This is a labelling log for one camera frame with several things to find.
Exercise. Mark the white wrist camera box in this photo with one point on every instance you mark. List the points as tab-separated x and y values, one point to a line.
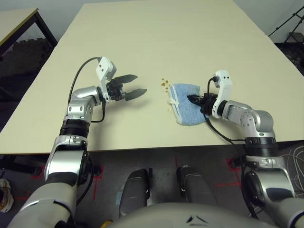
104	67
224	83

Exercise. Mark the grey right robot leg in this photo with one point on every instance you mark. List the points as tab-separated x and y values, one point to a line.
197	190

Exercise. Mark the white sneaker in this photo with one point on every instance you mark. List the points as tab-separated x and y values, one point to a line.
5	194

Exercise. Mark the black foam puzzle mat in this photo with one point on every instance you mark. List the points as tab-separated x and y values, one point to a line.
28	47

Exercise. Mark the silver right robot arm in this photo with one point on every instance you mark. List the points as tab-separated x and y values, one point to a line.
261	118

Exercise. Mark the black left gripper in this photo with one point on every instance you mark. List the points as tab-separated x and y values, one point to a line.
115	91

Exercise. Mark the brown liquid spill drops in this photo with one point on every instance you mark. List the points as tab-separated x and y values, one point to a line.
163	83

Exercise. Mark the light blue fluffy rag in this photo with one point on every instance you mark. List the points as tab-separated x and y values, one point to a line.
185	111

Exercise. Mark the grey robot leg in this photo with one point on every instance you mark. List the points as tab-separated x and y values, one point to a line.
197	190
135	190

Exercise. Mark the black table foot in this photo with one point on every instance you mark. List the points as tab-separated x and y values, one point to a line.
96	170
28	165
237	162

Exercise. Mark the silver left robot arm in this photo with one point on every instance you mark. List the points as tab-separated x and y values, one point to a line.
80	95

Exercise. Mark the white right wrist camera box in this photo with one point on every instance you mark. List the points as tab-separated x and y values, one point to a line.
224	83

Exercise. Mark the beige side table black frame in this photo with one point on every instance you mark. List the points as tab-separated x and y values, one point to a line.
14	23

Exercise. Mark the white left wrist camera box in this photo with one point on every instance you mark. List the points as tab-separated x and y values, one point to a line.
104	67

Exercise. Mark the grey left robot leg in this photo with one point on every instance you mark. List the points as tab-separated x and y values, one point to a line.
135	190

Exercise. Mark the black low glass stand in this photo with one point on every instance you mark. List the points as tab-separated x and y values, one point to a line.
295	36

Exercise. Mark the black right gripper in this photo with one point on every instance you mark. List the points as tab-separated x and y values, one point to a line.
209	102

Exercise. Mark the grey robot torso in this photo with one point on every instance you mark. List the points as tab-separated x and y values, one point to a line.
178	216

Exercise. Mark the black camera tripod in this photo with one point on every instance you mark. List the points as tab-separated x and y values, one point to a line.
285	22

